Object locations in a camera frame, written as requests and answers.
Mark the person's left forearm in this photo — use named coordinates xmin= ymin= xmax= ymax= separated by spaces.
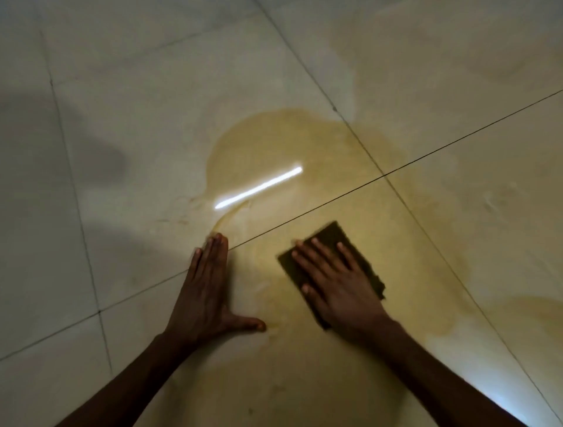
xmin=55 ymin=332 xmax=194 ymax=427

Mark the person's left hand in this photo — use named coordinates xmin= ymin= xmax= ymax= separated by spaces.
xmin=161 ymin=232 xmax=268 ymax=351

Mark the person's right hand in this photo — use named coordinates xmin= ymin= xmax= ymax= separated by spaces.
xmin=290 ymin=237 xmax=399 ymax=337

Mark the brown-green scrub pad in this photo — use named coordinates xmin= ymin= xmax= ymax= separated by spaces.
xmin=276 ymin=220 xmax=388 ymax=331

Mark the person's right forearm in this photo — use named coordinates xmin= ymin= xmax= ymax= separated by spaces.
xmin=369 ymin=321 xmax=524 ymax=427

